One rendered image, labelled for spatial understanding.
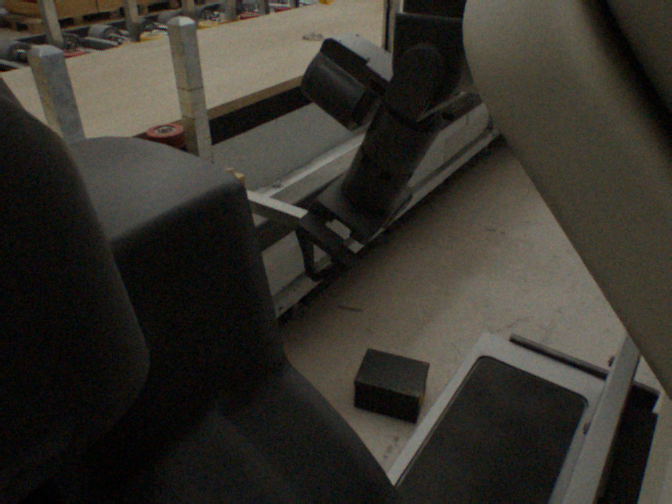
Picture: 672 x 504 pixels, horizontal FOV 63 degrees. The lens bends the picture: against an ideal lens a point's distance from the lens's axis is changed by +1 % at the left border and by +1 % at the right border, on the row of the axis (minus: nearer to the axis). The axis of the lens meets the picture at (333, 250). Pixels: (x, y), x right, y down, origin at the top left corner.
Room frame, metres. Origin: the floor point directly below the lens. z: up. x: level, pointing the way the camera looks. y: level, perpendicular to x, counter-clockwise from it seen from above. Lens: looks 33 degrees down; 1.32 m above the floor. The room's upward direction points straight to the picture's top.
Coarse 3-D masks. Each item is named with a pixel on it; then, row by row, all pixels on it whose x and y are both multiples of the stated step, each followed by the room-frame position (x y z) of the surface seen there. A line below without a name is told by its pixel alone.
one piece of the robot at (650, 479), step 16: (640, 416) 0.20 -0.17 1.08; (656, 416) 0.20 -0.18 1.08; (624, 432) 0.19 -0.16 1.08; (640, 432) 0.19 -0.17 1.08; (656, 432) 0.09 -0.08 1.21; (624, 448) 0.18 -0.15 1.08; (640, 448) 0.18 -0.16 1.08; (656, 448) 0.08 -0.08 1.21; (624, 464) 0.17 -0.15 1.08; (640, 464) 0.17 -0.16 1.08; (656, 464) 0.08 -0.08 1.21; (608, 480) 0.17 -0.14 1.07; (624, 480) 0.16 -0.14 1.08; (640, 480) 0.16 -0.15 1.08; (656, 480) 0.07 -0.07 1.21; (608, 496) 0.16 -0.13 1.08; (624, 496) 0.16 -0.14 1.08; (640, 496) 0.07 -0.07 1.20; (656, 496) 0.07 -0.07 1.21
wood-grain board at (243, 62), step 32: (352, 0) 2.94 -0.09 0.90; (224, 32) 2.16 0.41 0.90; (256, 32) 2.17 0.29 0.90; (288, 32) 2.17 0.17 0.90; (320, 32) 2.17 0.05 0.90; (96, 64) 1.68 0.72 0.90; (128, 64) 1.69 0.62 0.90; (160, 64) 1.69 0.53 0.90; (224, 64) 1.69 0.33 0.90; (256, 64) 1.69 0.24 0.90; (288, 64) 1.69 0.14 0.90; (32, 96) 1.36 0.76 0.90; (96, 96) 1.37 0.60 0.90; (128, 96) 1.37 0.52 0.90; (160, 96) 1.37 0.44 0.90; (224, 96) 1.37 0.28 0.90; (256, 96) 1.41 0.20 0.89; (96, 128) 1.14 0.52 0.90; (128, 128) 1.14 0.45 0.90
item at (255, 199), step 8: (248, 192) 0.99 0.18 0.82; (248, 200) 0.96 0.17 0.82; (256, 200) 0.96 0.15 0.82; (264, 200) 0.96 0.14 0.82; (272, 200) 0.96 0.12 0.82; (256, 208) 0.95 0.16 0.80; (264, 208) 0.94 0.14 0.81; (272, 208) 0.93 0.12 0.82; (280, 208) 0.93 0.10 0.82; (288, 208) 0.93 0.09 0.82; (296, 208) 0.93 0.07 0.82; (264, 216) 0.94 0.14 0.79; (272, 216) 0.93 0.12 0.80; (280, 216) 0.92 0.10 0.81; (288, 216) 0.91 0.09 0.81; (296, 216) 0.90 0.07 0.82; (288, 224) 0.91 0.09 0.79; (296, 224) 0.90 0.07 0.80
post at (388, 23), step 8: (384, 0) 1.60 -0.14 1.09; (392, 0) 1.59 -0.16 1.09; (400, 0) 1.61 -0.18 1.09; (384, 8) 1.60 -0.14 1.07; (392, 8) 1.59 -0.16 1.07; (384, 16) 1.60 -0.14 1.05; (392, 16) 1.58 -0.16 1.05; (384, 24) 1.60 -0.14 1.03; (392, 24) 1.58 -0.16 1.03; (384, 32) 1.60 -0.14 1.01; (392, 32) 1.58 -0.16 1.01; (384, 40) 1.59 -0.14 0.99; (392, 40) 1.58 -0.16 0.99; (384, 48) 1.59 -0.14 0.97; (392, 48) 1.58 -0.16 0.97
